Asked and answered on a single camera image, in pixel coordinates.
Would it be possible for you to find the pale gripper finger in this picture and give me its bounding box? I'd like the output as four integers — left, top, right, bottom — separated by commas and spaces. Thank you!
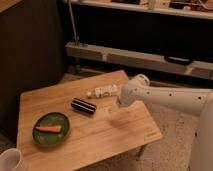
108, 102, 120, 113

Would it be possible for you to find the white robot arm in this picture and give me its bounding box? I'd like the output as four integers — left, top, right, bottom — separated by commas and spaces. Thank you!
116, 74, 213, 171

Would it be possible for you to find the green ceramic bowl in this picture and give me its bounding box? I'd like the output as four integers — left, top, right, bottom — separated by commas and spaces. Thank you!
32, 112, 70, 148

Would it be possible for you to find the black striped cylinder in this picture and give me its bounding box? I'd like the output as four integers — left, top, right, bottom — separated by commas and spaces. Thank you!
71, 98, 97, 115

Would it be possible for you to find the wooden table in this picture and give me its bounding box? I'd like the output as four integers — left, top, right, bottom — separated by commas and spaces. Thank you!
17, 70, 162, 171

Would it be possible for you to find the long wooden shelf board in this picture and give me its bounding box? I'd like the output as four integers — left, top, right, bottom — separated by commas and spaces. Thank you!
65, 42, 213, 80

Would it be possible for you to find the orange carrot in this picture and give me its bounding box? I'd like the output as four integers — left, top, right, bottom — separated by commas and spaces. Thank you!
35, 125, 62, 133

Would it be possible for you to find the metal pole stand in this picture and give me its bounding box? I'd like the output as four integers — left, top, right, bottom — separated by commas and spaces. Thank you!
67, 0, 80, 73

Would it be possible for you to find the white cup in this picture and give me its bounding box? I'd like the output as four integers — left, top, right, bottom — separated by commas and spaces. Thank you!
0, 148, 25, 171

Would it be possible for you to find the upper wooden shelf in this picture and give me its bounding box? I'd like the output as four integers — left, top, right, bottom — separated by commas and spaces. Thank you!
63, 0, 213, 20

